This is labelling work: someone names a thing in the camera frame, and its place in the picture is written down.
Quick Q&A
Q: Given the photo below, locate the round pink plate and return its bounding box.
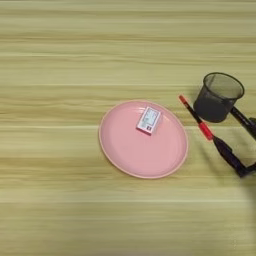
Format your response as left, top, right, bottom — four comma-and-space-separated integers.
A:
98, 99, 190, 180

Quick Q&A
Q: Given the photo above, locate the small white and red box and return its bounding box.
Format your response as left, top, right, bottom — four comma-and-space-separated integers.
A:
135, 106, 162, 136

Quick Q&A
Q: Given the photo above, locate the black mesh pen cup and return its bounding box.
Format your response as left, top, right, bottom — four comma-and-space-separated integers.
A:
193, 72, 246, 124

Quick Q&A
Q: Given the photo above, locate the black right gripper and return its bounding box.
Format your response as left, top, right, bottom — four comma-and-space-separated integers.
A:
212, 135, 256, 179

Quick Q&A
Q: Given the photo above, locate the red and black marker pen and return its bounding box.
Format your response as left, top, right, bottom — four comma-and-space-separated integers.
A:
178, 94, 215, 142

